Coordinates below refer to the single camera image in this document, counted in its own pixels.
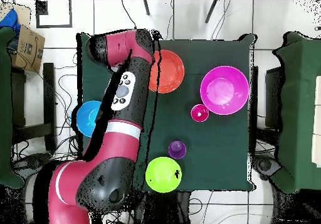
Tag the black pedestal foot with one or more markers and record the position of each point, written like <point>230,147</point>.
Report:
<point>27,162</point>
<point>265,165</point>

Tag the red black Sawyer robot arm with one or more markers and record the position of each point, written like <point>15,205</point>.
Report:
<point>112,146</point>

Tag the green cloth covered table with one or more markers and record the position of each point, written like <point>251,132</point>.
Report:
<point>298,108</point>
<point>5,108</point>

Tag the large pink bowl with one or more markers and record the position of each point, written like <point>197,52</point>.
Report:
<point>224,90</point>

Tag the black metal stand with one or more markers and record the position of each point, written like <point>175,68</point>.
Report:
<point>49,96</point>
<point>273,96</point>

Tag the grey chair leg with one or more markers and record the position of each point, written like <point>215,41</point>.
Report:
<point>146,7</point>
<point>211,10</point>

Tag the printed cardboard box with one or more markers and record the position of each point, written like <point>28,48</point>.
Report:
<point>27,48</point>

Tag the purple cup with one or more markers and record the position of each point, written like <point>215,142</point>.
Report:
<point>177,149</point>

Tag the dark green tablecloth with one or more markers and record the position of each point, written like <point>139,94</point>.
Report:
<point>213,146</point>

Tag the orange bowl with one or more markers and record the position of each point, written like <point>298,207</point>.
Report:
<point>171,71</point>

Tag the plain cardboard box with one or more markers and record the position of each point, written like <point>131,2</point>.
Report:
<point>23,14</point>

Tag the blue bag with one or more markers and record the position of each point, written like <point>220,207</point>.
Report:
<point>10,20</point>

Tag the red cup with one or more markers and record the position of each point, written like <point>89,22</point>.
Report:
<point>199,113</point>

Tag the large blue bowl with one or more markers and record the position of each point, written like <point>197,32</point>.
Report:
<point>86,118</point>

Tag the green bowl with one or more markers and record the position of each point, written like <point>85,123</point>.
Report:
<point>161,176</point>

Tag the white box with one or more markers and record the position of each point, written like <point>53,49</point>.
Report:
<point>317,108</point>

